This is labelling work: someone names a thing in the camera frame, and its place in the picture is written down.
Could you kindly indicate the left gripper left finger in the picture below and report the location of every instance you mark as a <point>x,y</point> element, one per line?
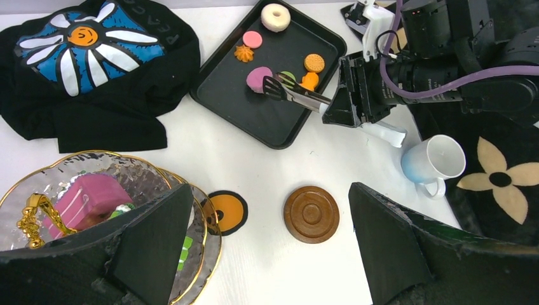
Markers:
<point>130,259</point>

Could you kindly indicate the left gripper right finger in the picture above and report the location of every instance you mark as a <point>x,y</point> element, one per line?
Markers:
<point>410,258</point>

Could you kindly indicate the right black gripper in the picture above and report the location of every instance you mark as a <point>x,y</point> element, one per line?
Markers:
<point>361,96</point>

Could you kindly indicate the metal tongs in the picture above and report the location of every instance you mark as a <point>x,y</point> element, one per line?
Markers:
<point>282,87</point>

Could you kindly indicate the pink frosted cupcake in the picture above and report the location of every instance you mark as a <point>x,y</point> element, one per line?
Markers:
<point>255,78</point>

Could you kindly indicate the green cake slice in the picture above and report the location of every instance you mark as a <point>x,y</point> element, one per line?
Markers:
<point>188,241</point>

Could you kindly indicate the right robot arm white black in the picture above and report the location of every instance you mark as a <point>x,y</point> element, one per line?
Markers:
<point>426,52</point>

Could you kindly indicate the orange fish cookie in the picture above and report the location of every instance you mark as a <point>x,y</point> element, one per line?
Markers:
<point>310,81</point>

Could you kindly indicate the small orange cookie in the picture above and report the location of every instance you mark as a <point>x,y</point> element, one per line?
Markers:
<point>314,63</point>

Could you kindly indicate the black paper cup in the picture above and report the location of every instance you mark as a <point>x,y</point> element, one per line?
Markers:
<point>399,42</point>

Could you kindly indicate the green macaron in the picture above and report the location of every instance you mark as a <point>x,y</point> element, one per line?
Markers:
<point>289,76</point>

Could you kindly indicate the white mug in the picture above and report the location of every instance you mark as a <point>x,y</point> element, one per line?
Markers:
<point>433,161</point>

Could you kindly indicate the brown round coaster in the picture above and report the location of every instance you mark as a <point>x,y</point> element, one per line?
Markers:
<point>311,214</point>

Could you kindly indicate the black floral blanket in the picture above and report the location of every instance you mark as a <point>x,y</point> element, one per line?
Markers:
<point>497,194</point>

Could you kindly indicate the orange black round coaster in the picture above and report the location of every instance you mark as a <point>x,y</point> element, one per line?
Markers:
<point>229,212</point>

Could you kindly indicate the pink macaron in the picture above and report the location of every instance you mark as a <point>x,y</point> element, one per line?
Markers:
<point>252,39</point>

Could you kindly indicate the orange swirl cookie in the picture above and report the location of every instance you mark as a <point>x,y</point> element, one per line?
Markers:
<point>244,53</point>

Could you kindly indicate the black flower-print cloth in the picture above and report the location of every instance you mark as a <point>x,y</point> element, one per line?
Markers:
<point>97,75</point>

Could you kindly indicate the white ring donut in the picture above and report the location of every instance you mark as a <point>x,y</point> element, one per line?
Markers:
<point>275,17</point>

